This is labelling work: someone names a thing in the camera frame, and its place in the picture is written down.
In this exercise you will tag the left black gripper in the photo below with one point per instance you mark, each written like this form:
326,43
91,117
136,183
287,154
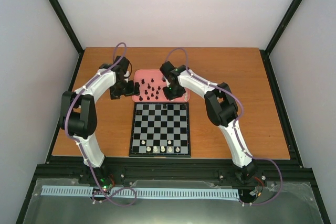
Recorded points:
114,93

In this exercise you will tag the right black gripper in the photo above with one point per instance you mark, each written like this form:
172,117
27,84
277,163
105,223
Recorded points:
171,97

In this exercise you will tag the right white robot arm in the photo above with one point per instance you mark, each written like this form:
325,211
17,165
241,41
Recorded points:
221,109

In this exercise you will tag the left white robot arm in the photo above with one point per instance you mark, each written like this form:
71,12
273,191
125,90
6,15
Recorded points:
78,116

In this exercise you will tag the pink plastic tray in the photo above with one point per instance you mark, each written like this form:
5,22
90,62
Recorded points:
155,79

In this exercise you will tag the black and white chessboard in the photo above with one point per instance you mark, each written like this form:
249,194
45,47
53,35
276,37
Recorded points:
156,126

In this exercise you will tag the clear acrylic sheet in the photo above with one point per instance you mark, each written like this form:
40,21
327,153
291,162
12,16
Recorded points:
287,203

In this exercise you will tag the black aluminium frame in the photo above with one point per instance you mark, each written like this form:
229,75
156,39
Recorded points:
179,169

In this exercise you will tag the light blue cable duct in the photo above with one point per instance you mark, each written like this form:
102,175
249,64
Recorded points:
142,193

